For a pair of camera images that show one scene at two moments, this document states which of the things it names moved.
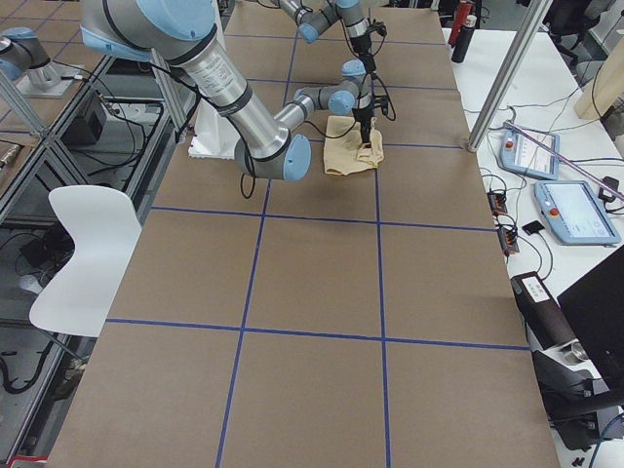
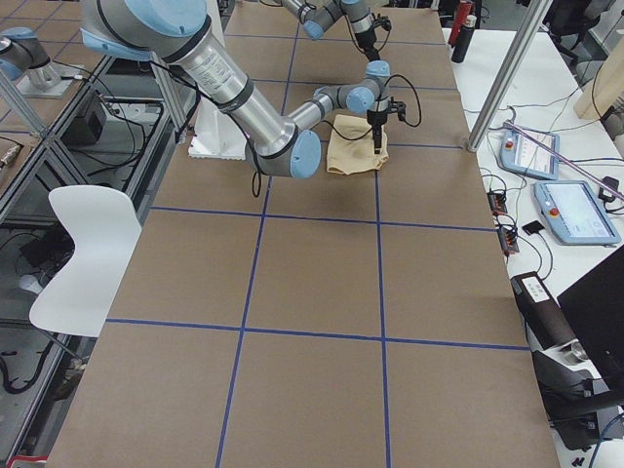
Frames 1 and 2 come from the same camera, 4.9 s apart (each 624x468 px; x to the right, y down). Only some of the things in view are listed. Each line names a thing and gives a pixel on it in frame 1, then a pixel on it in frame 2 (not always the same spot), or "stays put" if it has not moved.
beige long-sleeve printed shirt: x=347 y=154 stays put
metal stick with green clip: x=567 y=162 stays put
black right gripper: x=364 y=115 -> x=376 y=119
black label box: x=543 y=315 stays put
